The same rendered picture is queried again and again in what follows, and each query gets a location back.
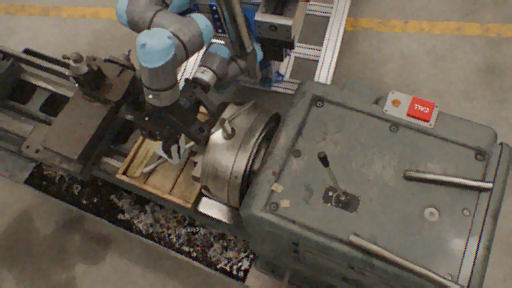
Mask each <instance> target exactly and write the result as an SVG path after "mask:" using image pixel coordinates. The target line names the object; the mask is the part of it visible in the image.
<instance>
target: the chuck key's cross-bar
mask: <svg viewBox="0 0 512 288"><path fill-rule="evenodd" d="M254 104H255V100H252V101H250V102H249V103H247V104H246V105H244V107H243V108H241V109H239V110H238V111H237V112H235V113H234V114H232V115H231V116H230V117H228V118H227V122H228V123H229V122H231V121H232V120H234V119H235V118H236V117H238V115H240V114H242V113H244V111H245V110H247V109H249V108H250V107H251V106H253V105H254ZM220 129H222V126H221V125H220V124H219V125H217V126H216V127H215V128H214V129H212V130H211V134H210V135H209V136H208V137H210V136H212V135H213V134H215V133H216V131H219V130H220ZM208 137H207V138H208ZM194 145H196V144H195V143H194V142H189V143H188V144H187V145H185V147H184V150H183V152H184V151H186V150H187V149H189V148H190V147H193V146H194ZM167 161H168V159H167V158H165V157H164V158H161V159H160V160H158V161H156V163H154V164H150V166H148V167H146V168H144V169H143V172H144V174H145V173H147V172H149V171H150V170H151V169H155V168H156V167H157V166H159V165H161V164H163V163H165V162H167Z"/></svg>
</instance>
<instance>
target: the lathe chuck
mask: <svg viewBox="0 0 512 288"><path fill-rule="evenodd" d="M236 101H237V102H239V103H240V102H242V103H244V104H243V105H241V106H238V107H237V106H234V104H233V103H230V104H229V105H228V107H227V109H225V111H224V112H223V113H222V115H221V117H225V118H226V119H227V118H228V117H230V116H231V115H232V114H234V113H235V112H237V111H238V110H239V109H241V108H243V107H244V105H246V104H247V103H249V101H247V100H244V99H242V98H238V99H237V100H236ZM266 108H267V107H265V106H262V105H260V104H257V103H255V104H254V105H253V106H251V107H250V108H249V109H247V110H245V111H244V113H242V114H240V115H238V117H236V118H235V119H234V120H232V121H231V122H229V123H228V124H229V125H230V127H231V128H233V130H234V131H235V134H234V136H233V137H232V138H229V139H227V138H225V137H224V136H223V131H222V129H220V130H219V131H216V133H215V134H213V135H212V136H211V137H210V139H209V142H208V144H207V147H206V149H205V154H204V158H203V161H202V165H201V170H200V185H202V186H204V185H205V186H208V188H210V191H211V192H210V193H209V192H207V191H205V190H203V189H202V191H203V193H204V194H205V195H207V196H209V197H213V198H215V199H217V200H219V201H222V202H223V203H227V204H229V205H231V204H230V203H229V201H228V186H229V181H230V177H231V173H232V170H233V164H234V161H235V158H236V156H237V154H238V149H239V147H240V145H241V143H242V142H243V140H244V136H245V134H246V132H247V131H248V129H249V126H250V125H251V124H252V122H253V120H255V117H256V116H257V115H258V114H259V113H260V111H261V110H263V109H266ZM221 117H220V118H221Z"/></svg>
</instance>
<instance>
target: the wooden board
mask: <svg viewBox="0 0 512 288"><path fill-rule="evenodd" d="M200 114H201V115H200ZM199 116H200V117H199ZM209 116H210V115H209V114H208V113H207V111H206V110H205V109H202V108H200V112H199V114H198V116H197V118H198V119H200V120H201V121H202V122H203V121H205V120H207V119H209ZM155 147H161V141H157V142H153V141H150V140H149V139H147V138H144V137H143V136H140V137H139V141H138V142H137V143H136V144H135V146H134V147H133V150H132V151H131V153H130V154H129V155H128V157H129V158H127V159H126V160H125V162H124V164H122V167H121V169H120V170H119V171H118V174H117V175H116V177H117V178H118V179H119V180H120V181H124V182H126V183H128V184H130V185H132V186H136V187H138V188H140V189H142V190H144V191H145V192H150V193H151V194H154V195H156V196H157V197H161V198H163V199H166V200H169V201H171V202H172V203H177V204H178V205H180V206H183V207H184V208H189V209H190V210H192V211H193V210H194V208H195V206H196V204H197V203H198V201H199V199H200V196H201V195H202V193H203V191H202V186H201V185H200V183H198V182H196V181H194V180H193V178H191V179H190V177H192V175H191V174H192V172H193V171H194V168H195V167H194V162H193V160H192V159H194V156H193V153H192V149H191V148H189V149H187V150H186V151H184V152H183V157H182V159H181V160H180V161H179V163H178V164H177V165H176V164H172V163H171V162H170V161H169V160H168V161H167V162H165V163H163V164H161V165H159V166H157V167H156V168H155V169H151V170H150V171H149V172H147V174H144V172H143V169H144V168H146V167H148V166H150V164H154V163H156V161H158V160H160V159H161V158H164V157H163V156H161V155H160V154H158V153H156V151H155V149H154V148H155ZM137 154H138V155H137ZM142 155H143V156H142ZM137 157H139V158H137ZM142 157H143V158H142ZM146 157H147V158H146ZM147 160H148V161H147ZM191 160H192V161H191ZM134 161H136V162H134ZM152 162H153V163H152ZM191 163H192V164H191ZM146 164H147V165H148V166H146ZM123 166H124V167H125V168H123ZM192 166H193V167H192ZM163 167H164V168H163ZM191 167H192V168H191ZM135 168H136V169H135ZM128 170H129V171H128ZM130 170H131V171H132V173H131V171H130ZM127 171H128V172H127ZM134 171H135V172H134ZM152 171H153V173H152ZM156 171H159V172H156ZM183 171H185V172H183ZM133 172H134V173H133ZM160 172H161V173H160ZM180 172H181V173H182V174H181V173H180ZM188 172H189V174H188V175H187V173H188ZM126 174H127V175H128V176H127V175H126ZM131 174H132V175H133V176H135V177H134V179H132V177H133V176H131ZM151 174H152V175H151ZM168 174H169V175H168ZM138 175H139V178H138V177H137V176H138ZM150 175H151V176H150ZM186 175H187V176H188V177H187V176H186ZM180 176H181V177H180ZM184 176H185V177H184ZM140 177H141V178H140ZM168 177H169V178H168ZM179 177H180V178H179ZM136 178H137V179H138V180H137V179H136ZM178 178H179V179H178ZM139 179H141V180H139ZM148 179H149V180H148ZM142 180H143V182H142ZM146 180H148V181H149V182H150V183H149V182H148V181H147V182H146ZM171 180H172V181H171ZM186 180H187V181H186ZM181 181H182V182H181ZM145 182H146V183H145ZM187 182H188V183H187ZM191 182H192V184H191ZM173 183H174V184H173ZM177 183H178V184H177ZM163 184H164V185H163ZM186 184H187V185H186ZM141 185H142V186H141ZM172 185H173V186H172ZM191 185H192V186H191ZM156 186H157V187H156ZM160 186H161V191H160V189H159V188H160ZM164 186H165V187H164ZM174 186H175V188H174ZM194 186H195V188H194ZM188 187H189V188H188ZM173 188H174V189H173ZM169 189H170V190H169ZM186 189H187V191H186ZM190 189H191V190H190ZM166 191H167V192H168V191H169V192H168V193H167V192H166ZM173 191H174V192H173ZM192 191H193V192H192ZM171 192H172V193H171ZM181 192H183V193H182V194H183V195H184V196H185V195H186V193H187V195H186V197H187V198H186V197H184V196H183V195H181V196H180V194H181ZM189 192H192V193H193V194H191V193H190V194H188V193H189ZM173 193H174V194H173ZM184 193H185V194H184ZM171 195H172V196H171ZM191 195H192V196H191ZM176 196H177V197H176ZM183 197H184V198H183ZM188 198H191V199H188ZM184 199H185V201H184ZM187 199H188V200H189V201H186V200H187Z"/></svg>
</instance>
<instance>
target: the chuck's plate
mask: <svg viewBox="0 0 512 288"><path fill-rule="evenodd" d="M281 120H282V116H281V114H280V112H278V111H277V110H274V109H269V108H266V109H263V110H261V111H260V113H259V114H258V115H257V116H256V117H255V120H253V122H252V124H251V125H250V126H249V129H248V131H247V132H246V134H245V136H244V140H243V142H242V143H241V145H240V147H239V149H238V154H237V156H236V158H235V161H234V164H233V170H232V173H231V177H230V181H229V186H228V201H229V203H230V204H231V205H232V206H233V207H236V208H240V206H241V204H242V203H243V201H244V197H245V195H246V193H247V191H248V189H247V185H248V179H249V171H250V168H251V165H252V163H253V160H254V158H255V153H256V152H257V150H258V148H259V146H260V142H262V140H263V138H264V136H266V133H267V132H268V131H270V130H271V129H272V128H274V129H277V127H278V125H279V124H280V122H281Z"/></svg>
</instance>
